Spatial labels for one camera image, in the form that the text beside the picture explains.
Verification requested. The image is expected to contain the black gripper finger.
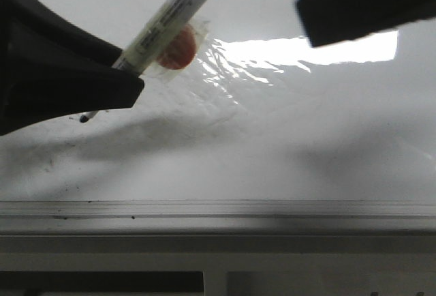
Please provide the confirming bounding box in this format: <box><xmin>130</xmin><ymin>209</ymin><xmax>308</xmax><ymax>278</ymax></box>
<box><xmin>296</xmin><ymin>0</ymin><xmax>435</xmax><ymax>47</ymax></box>
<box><xmin>1</xmin><ymin>0</ymin><xmax>144</xmax><ymax>135</ymax></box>

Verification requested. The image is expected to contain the white black whiteboard marker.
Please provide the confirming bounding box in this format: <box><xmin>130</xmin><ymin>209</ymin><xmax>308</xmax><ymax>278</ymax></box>
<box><xmin>78</xmin><ymin>0</ymin><xmax>236</xmax><ymax>125</ymax></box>

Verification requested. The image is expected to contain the red round magnet under tape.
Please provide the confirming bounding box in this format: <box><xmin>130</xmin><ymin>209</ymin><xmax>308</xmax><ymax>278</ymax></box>
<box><xmin>156</xmin><ymin>25</ymin><xmax>196</xmax><ymax>70</ymax></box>

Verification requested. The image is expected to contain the white whiteboard with aluminium frame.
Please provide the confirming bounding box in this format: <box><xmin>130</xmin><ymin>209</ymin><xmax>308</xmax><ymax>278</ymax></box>
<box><xmin>1</xmin><ymin>0</ymin><xmax>435</xmax><ymax>235</ymax></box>

